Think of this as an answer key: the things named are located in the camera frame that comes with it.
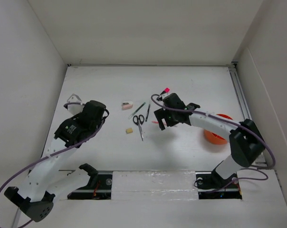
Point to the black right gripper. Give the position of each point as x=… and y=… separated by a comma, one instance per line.
x=161, y=113

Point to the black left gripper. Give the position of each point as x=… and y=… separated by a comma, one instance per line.
x=100, y=123

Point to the dark pen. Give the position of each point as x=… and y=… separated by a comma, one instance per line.
x=147, y=113

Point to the green pen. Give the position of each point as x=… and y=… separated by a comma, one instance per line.
x=133, y=113

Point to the pink white stapler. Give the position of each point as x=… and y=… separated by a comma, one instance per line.
x=127, y=105

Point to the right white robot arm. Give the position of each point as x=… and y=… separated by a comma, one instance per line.
x=246, y=143

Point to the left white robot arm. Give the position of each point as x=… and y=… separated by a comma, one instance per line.
x=37, y=194

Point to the yellow eraser block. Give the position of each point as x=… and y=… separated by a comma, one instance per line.
x=129, y=130

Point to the pink black highlighter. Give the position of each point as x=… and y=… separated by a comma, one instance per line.
x=166, y=90

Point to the orange round organizer container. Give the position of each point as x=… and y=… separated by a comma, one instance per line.
x=215, y=138

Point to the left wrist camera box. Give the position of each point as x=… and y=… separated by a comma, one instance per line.
x=74, y=101

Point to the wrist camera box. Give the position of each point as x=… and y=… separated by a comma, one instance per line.
x=74, y=101
x=162, y=96

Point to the black handled scissors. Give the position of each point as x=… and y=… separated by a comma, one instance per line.
x=139, y=120

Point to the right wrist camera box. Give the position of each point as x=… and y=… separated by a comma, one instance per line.
x=162, y=96

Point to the black front mounting rail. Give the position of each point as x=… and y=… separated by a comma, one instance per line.
x=141, y=185

